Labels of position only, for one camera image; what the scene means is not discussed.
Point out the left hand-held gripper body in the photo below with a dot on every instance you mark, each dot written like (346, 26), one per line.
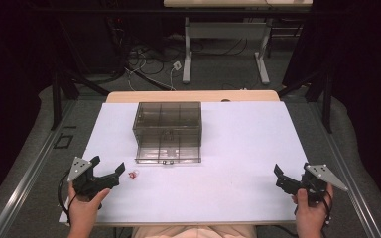
(89, 183)

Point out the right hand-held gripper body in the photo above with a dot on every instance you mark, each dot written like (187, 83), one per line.
(314, 183)

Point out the transparent grey drawer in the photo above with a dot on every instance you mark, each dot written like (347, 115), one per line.
(168, 150)

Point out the transparent grey drawer cabinet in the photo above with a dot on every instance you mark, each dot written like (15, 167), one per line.
(167, 117)

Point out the person's left hand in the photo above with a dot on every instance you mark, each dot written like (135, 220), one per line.
(84, 208)

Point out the person's right hand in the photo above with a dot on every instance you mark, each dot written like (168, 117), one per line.
(309, 213)

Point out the white table mat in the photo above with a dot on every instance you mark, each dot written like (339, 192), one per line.
(238, 165)

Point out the black metal stand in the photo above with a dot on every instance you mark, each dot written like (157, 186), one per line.
(326, 99)
(57, 99)

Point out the person's beige clothing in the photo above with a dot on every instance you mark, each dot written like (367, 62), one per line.
(195, 232)

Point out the dark curtain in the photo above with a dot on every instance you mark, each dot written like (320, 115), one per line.
(10, 82)
(367, 82)

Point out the white power plug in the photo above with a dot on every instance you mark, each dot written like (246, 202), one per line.
(177, 65)

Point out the white metal-legged table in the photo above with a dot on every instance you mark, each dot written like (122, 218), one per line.
(225, 30)

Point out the aluminium floor rail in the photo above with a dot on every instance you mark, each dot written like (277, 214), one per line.
(350, 185)
(29, 172)

